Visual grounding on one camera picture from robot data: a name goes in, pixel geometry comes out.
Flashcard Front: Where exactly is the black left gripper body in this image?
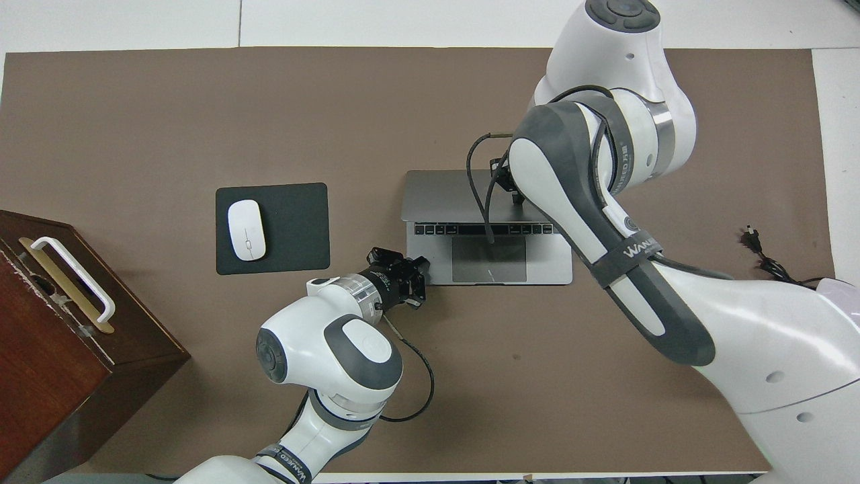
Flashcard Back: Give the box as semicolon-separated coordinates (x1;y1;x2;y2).
359;262;411;309

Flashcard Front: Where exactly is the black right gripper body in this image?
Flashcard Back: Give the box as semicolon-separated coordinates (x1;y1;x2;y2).
490;156;515;196

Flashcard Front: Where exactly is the grey aluminium laptop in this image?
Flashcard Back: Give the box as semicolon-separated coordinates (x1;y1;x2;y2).
401;169;574;286

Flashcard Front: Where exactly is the black mouse pad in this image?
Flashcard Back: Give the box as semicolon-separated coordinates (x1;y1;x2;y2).
215;182;331;276

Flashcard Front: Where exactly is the white computer mouse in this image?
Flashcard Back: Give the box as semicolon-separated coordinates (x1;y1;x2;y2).
227;200;267;261

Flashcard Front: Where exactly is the brown table mat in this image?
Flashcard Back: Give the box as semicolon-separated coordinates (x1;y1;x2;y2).
0;47;837;475

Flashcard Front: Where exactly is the white desk lamp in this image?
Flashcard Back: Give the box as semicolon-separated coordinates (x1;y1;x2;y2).
816;277;860;317

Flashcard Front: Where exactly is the dark brown wooden box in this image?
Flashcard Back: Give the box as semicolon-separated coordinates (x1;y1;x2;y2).
0;210;191;481

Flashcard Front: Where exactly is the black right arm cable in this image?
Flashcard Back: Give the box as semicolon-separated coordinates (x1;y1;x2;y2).
466;84;632;244

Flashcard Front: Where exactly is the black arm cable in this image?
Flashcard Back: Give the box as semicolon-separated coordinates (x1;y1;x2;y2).
380;316;436;423
466;84;632;244

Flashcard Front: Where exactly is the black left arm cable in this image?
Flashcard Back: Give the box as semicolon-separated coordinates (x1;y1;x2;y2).
380;316;436;423

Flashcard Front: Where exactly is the black lamp power cable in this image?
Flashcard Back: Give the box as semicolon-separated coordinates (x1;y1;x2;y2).
741;227;834;290

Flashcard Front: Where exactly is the white box handle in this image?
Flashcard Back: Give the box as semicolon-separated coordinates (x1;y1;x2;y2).
30;236;116;324

